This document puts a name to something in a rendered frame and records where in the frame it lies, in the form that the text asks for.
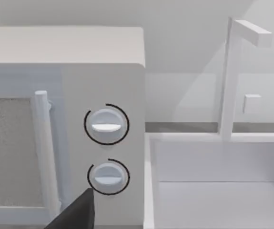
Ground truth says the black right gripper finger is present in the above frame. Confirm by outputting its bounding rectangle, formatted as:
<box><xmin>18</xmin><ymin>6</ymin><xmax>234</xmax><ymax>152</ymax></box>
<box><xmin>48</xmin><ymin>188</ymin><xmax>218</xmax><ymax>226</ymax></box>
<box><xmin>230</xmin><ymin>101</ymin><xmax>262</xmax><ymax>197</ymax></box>
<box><xmin>43</xmin><ymin>187</ymin><xmax>96</xmax><ymax>229</ymax></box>

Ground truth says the white microwave knob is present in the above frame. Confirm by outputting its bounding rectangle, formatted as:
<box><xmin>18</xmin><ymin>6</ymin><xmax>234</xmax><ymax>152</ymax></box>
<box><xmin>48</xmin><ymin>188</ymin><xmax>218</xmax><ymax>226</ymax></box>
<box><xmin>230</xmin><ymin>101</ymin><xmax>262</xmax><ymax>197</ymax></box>
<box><xmin>87</xmin><ymin>158</ymin><xmax>131</xmax><ymax>195</ymax></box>
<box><xmin>83</xmin><ymin>103</ymin><xmax>130</xmax><ymax>146</ymax></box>

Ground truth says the microwave door with window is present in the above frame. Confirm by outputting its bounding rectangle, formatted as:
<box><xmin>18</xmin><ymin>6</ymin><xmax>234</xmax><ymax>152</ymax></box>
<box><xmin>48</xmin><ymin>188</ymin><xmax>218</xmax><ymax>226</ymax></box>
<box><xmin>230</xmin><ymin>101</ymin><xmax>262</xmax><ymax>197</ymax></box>
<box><xmin>0</xmin><ymin>69</ymin><xmax>68</xmax><ymax>222</ymax></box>

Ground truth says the pale microwave oven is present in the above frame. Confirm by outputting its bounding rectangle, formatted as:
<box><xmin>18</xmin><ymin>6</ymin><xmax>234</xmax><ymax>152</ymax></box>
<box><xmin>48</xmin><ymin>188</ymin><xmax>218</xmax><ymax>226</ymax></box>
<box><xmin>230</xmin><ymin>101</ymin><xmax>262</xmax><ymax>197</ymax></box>
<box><xmin>0</xmin><ymin>26</ymin><xmax>146</xmax><ymax>227</ymax></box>

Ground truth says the white sink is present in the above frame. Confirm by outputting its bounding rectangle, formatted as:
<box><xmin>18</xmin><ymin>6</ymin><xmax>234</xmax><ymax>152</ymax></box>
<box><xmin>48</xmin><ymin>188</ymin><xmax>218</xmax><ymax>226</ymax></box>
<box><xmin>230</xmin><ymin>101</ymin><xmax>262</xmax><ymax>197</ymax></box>
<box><xmin>143</xmin><ymin>132</ymin><xmax>274</xmax><ymax>229</ymax></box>

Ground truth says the tall white tap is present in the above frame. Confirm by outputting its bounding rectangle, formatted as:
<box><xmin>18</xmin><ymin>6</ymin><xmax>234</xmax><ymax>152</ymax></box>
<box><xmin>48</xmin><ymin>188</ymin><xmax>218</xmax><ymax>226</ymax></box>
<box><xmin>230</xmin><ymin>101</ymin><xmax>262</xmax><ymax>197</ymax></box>
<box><xmin>219</xmin><ymin>16</ymin><xmax>273</xmax><ymax>142</ymax></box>

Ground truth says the white microwave door handle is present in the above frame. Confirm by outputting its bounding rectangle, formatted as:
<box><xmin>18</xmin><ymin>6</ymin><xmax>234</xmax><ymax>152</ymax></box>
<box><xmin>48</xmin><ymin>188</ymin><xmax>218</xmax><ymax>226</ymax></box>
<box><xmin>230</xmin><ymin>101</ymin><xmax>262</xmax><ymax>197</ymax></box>
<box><xmin>33</xmin><ymin>90</ymin><xmax>61</xmax><ymax>219</ymax></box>

